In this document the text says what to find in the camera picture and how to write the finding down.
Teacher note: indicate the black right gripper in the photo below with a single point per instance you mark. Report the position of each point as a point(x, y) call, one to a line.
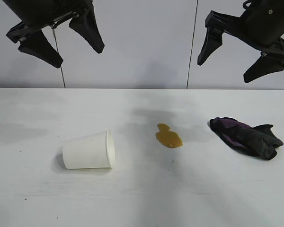
point(265, 26)

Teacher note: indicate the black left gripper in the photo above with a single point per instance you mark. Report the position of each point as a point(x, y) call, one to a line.
point(45, 11)

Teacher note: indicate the dark purple grey cloth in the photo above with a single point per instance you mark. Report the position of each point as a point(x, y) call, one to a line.
point(248, 139)

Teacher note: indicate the white paper cup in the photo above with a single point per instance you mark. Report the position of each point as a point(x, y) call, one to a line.
point(87, 151)

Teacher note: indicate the brown liquid spill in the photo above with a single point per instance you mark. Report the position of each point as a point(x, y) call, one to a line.
point(168, 138)

